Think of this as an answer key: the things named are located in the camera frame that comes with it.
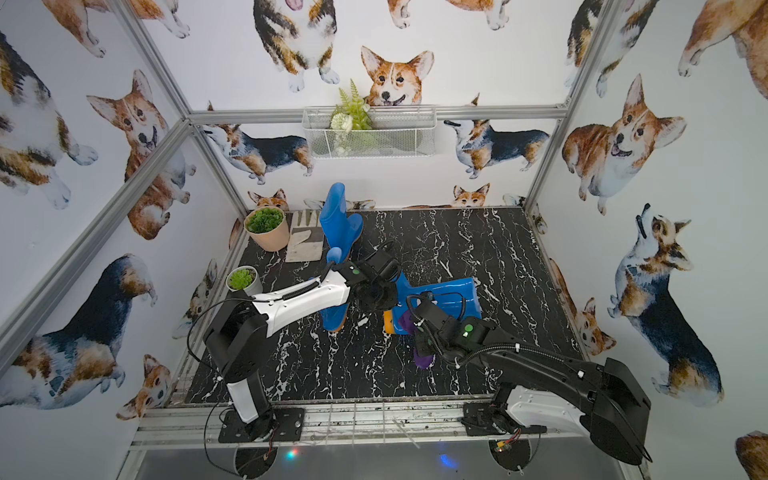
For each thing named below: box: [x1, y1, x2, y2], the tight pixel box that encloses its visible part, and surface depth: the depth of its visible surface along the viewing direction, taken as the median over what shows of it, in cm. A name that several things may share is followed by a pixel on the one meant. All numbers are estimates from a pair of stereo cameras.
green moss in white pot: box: [229, 269, 253, 290], surface depth 92 cm
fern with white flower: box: [330, 78, 373, 156], surface depth 84 cm
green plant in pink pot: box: [247, 208, 283, 233], surface depth 105 cm
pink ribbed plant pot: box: [244, 206, 290, 252], surface depth 105 cm
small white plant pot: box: [226, 265, 263, 297], surface depth 92 cm
